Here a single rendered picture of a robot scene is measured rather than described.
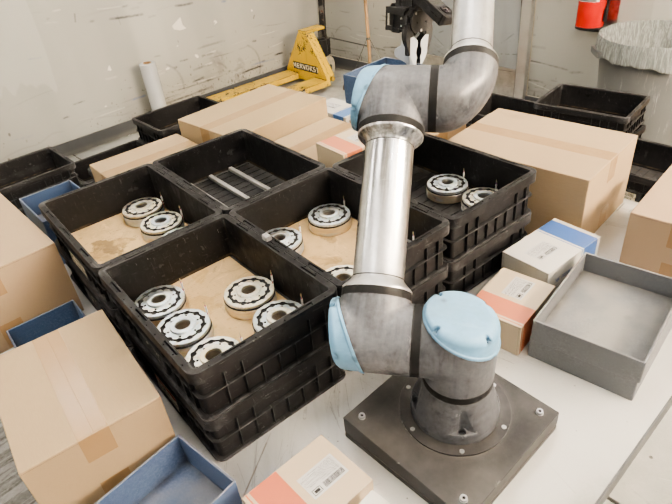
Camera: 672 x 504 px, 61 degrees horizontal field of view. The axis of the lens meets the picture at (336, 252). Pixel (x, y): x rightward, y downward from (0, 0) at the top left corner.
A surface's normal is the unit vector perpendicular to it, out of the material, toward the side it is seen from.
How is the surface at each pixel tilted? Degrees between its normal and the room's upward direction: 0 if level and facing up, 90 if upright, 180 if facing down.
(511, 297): 0
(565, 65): 90
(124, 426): 90
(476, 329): 10
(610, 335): 0
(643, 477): 0
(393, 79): 35
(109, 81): 90
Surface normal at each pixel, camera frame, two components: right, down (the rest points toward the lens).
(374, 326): -0.11, -0.29
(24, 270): 0.69, 0.36
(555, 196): -0.67, 0.46
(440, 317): 0.07, -0.77
